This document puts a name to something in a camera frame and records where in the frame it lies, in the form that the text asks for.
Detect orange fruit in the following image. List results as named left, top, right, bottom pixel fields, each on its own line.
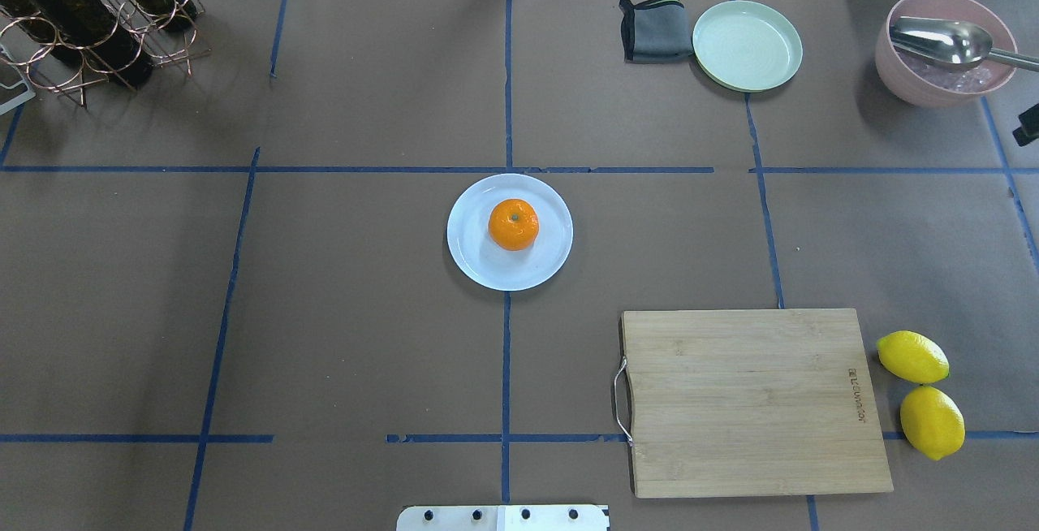
left=489, top=198, right=541, bottom=251

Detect white round plate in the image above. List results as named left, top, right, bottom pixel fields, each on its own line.
left=446, top=172, right=574, bottom=291

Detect light green round plate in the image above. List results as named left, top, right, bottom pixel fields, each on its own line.
left=692, top=1, right=803, bottom=92

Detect grey folded cloth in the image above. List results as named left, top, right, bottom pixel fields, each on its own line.
left=619, top=0, right=694, bottom=64

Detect bamboo cutting board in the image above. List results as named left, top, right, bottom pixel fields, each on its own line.
left=619, top=309, right=894, bottom=500

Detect upper yellow lemon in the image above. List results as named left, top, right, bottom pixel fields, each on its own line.
left=876, top=330, right=951, bottom=386

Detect yellow lemon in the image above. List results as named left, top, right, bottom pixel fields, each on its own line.
left=899, top=386, right=966, bottom=461
left=876, top=330, right=951, bottom=386

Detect pink bowl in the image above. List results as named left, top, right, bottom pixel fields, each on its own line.
left=873, top=0, right=1018, bottom=108

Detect lower yellow lemon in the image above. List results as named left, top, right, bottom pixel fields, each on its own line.
left=899, top=386, right=966, bottom=461

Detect metal scoop spoon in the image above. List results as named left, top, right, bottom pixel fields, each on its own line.
left=888, top=16, right=1038, bottom=72

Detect black device at right edge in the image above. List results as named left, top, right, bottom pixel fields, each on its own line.
left=1012, top=103, right=1039, bottom=147

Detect left dark wine bottle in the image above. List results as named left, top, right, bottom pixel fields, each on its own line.
left=29, top=0, right=153, bottom=89

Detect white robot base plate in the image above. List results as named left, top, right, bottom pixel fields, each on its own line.
left=395, top=503, right=611, bottom=530

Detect copper wire bottle rack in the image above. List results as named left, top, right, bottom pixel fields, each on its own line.
left=2, top=0, right=212, bottom=106

